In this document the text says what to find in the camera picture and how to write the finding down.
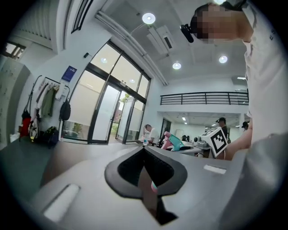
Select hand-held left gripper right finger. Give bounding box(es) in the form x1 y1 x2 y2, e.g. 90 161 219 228
144 146 246 230

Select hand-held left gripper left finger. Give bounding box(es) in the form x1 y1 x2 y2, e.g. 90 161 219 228
28 146 156 230

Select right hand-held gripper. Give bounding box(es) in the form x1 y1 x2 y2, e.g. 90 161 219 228
193 126 228 158

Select teal spray bottle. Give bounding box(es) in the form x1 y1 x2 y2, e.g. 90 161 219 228
163 131 192 151

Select person's right forearm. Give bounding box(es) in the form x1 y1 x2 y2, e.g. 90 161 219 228
225 128 252 161

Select black balcony railing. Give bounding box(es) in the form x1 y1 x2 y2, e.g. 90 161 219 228
160 91 250 106

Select black office chair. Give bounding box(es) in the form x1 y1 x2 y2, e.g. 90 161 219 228
157 134 167 148

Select black backpack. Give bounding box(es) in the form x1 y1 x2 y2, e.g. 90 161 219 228
41 126 59 149

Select person's white shirt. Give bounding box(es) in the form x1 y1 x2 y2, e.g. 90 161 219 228
242 0 288 230

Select black hanging bag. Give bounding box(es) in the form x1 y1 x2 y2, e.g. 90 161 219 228
59 98 72 121

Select glass entrance doors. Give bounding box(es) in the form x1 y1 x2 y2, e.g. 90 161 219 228
60 39 152 145

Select white bag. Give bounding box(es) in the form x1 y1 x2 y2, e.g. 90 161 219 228
29 107 41 140

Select red bag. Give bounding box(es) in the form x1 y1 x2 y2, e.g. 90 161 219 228
21 111 32 137

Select green jacket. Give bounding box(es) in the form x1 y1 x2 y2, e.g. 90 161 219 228
41 87 57 117

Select black coat rack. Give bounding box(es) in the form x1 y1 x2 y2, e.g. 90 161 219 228
21 75 61 140

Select person's head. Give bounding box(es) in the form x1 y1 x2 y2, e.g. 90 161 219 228
190 3 252 45

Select ceiling air conditioner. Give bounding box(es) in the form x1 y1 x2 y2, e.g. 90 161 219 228
146 24 175 56

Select black head camera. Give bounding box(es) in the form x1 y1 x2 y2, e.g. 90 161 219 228
180 23 194 43

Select blue wall poster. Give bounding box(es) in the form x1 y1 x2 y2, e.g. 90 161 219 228
61 65 78 82

